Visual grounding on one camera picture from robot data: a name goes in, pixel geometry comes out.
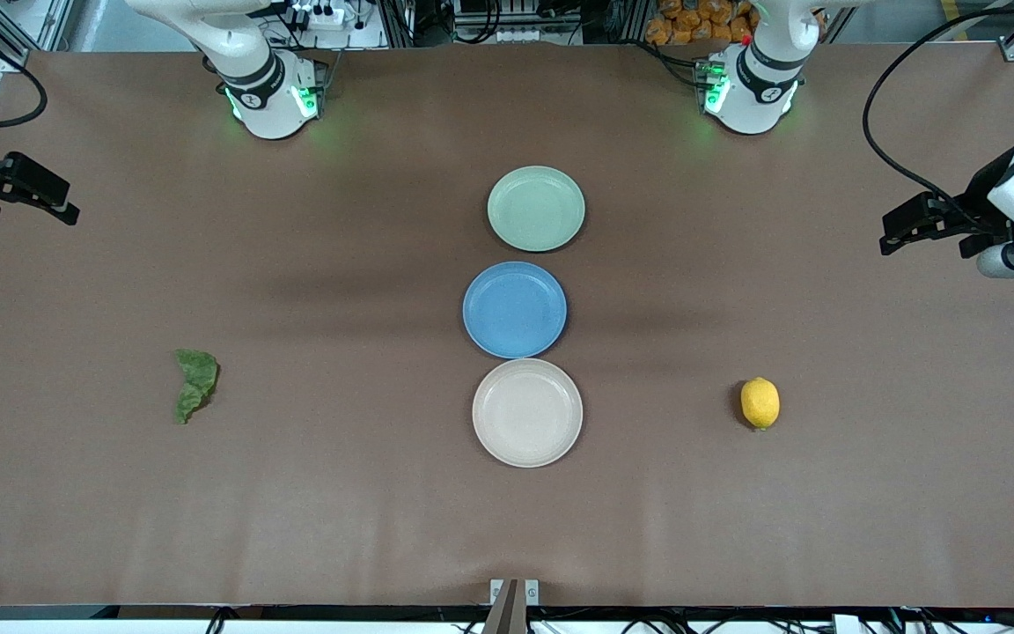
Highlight green lettuce leaf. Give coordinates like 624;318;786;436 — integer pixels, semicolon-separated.
174;349;220;425

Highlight yellow lemon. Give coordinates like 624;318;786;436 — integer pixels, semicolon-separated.
740;377;781;431

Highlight bag of oranges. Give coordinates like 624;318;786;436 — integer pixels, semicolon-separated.
645;0;759;47

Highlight white power strip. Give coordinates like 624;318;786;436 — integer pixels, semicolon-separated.
290;3;347;29

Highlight pale green round plate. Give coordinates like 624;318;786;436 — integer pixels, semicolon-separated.
487;166;586;253

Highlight brown table cover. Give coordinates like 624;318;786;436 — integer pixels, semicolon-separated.
0;44;1014;608

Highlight blue round plate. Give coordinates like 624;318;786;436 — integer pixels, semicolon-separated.
462;261;568;359

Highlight pale beige round plate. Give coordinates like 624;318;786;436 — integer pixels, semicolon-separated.
472;358;584;468

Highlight background equipment rack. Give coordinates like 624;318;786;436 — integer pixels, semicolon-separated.
379;0;649;47

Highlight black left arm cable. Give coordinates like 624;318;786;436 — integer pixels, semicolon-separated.
863;4;1014;234

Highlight silver mast bracket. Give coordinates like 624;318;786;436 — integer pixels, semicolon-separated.
489;579;540;607

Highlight grey camera mast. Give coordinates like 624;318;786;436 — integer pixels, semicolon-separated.
482;579;530;634

